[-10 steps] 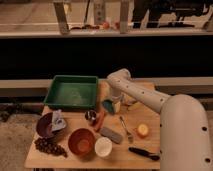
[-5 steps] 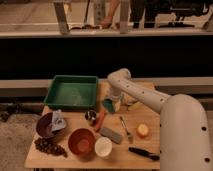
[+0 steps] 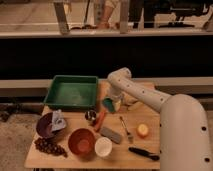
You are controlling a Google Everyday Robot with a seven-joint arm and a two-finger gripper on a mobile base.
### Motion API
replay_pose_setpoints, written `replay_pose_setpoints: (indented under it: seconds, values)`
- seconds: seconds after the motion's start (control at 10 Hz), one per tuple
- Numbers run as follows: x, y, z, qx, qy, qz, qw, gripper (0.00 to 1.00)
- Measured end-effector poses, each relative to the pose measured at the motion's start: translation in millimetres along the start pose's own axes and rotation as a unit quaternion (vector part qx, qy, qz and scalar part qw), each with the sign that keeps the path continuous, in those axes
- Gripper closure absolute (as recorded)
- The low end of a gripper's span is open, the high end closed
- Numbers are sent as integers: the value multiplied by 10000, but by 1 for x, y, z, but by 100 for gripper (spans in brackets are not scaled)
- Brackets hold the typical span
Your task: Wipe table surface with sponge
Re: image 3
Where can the green yellow sponge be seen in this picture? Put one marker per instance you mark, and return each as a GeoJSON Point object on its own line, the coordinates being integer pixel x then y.
{"type": "Point", "coordinates": [110, 105]}

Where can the orange plastic bowl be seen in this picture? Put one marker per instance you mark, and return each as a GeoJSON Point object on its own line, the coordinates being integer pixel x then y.
{"type": "Point", "coordinates": [81, 142]}

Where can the small metal cup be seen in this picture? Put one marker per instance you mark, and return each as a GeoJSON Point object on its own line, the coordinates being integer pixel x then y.
{"type": "Point", "coordinates": [90, 116]}

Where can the metal fork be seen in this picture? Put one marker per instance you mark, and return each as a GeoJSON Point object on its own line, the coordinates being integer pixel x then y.
{"type": "Point", "coordinates": [129, 135]}

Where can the grey folded cloth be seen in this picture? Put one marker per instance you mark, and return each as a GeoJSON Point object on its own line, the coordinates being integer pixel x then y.
{"type": "Point", "coordinates": [58, 122]}

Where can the grey rectangular block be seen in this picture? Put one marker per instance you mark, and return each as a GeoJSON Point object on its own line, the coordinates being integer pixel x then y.
{"type": "Point", "coordinates": [112, 135]}

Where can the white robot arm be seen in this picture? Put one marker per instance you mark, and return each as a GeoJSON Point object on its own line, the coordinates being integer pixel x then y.
{"type": "Point", "coordinates": [184, 134]}

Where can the green plastic tray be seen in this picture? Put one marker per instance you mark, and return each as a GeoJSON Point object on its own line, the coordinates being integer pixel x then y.
{"type": "Point", "coordinates": [72, 92]}

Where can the bunch of dark grapes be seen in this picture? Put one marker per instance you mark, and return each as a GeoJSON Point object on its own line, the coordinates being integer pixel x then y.
{"type": "Point", "coordinates": [48, 147]}

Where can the purple bowl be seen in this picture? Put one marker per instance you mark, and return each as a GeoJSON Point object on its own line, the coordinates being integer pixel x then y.
{"type": "Point", "coordinates": [44, 125]}

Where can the orange carrot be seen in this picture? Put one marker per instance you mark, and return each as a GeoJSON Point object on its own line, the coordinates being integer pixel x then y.
{"type": "Point", "coordinates": [99, 121]}

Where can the black handled tool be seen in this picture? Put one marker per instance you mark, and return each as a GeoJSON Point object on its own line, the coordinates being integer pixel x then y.
{"type": "Point", "coordinates": [144, 153]}

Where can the yellow red apple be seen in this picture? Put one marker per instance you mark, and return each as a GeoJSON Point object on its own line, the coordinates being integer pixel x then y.
{"type": "Point", "coordinates": [142, 130]}

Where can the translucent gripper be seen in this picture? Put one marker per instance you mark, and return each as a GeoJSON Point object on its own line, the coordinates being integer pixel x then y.
{"type": "Point", "coordinates": [115, 97]}

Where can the white cup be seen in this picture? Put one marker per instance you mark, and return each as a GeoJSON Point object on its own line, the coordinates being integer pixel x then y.
{"type": "Point", "coordinates": [103, 147]}

